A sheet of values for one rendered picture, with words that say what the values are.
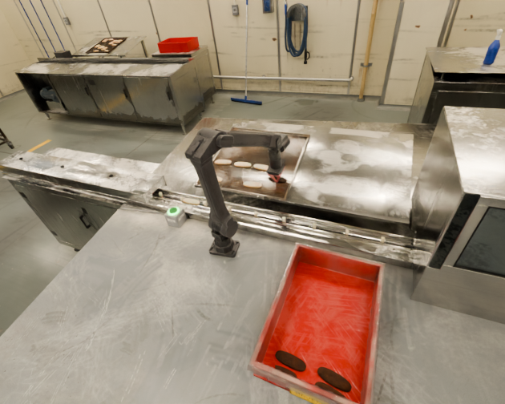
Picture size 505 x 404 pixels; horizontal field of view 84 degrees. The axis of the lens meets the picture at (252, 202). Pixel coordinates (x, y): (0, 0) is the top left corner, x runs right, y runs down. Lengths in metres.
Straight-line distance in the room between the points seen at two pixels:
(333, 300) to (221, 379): 0.45
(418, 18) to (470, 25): 0.68
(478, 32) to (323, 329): 4.25
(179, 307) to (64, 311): 0.45
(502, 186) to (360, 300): 0.55
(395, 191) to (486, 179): 0.58
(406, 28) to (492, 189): 3.61
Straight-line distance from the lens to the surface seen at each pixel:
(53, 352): 1.29
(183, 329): 1.11
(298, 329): 1.04
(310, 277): 1.15
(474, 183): 0.88
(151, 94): 4.18
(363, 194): 1.40
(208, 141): 0.93
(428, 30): 4.38
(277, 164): 1.34
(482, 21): 4.76
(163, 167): 1.91
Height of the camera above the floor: 1.77
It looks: 40 degrees down
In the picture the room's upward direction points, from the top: 7 degrees counter-clockwise
